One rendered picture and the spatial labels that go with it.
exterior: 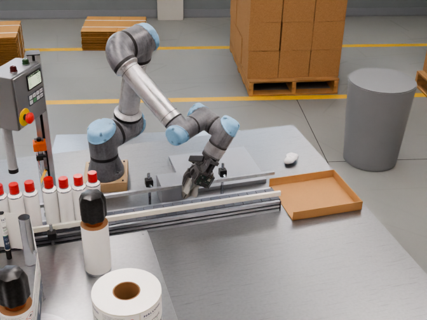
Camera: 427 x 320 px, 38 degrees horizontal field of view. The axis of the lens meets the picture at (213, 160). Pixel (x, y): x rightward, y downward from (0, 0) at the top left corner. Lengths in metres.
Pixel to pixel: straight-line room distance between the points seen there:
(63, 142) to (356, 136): 2.18
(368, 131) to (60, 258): 2.68
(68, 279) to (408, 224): 2.47
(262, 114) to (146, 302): 3.56
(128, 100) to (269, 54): 3.05
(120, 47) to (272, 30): 3.21
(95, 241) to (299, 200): 0.93
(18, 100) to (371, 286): 1.33
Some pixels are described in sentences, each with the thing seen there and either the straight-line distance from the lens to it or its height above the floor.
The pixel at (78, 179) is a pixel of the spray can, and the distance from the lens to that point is 2.27.
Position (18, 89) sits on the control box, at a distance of 2.13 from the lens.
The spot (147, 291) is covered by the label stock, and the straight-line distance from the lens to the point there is 1.85.
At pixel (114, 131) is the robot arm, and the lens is 2.56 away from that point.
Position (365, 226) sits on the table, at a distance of 2.51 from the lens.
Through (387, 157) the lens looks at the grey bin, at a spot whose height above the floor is 0.12.
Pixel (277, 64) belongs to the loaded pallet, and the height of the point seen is 0.27.
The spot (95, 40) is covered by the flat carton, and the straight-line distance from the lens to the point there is 6.59.
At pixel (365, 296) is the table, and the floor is 0.83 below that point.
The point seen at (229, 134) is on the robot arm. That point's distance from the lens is 2.26.
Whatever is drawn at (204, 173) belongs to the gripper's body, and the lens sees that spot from 2.30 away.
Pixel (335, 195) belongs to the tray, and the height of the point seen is 0.83.
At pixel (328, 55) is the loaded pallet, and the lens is 5.61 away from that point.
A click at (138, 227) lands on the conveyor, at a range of 2.38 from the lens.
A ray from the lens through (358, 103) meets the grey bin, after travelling 4.33.
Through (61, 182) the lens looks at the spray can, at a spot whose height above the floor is 1.08.
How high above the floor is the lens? 2.25
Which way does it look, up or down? 30 degrees down
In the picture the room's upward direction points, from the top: 1 degrees clockwise
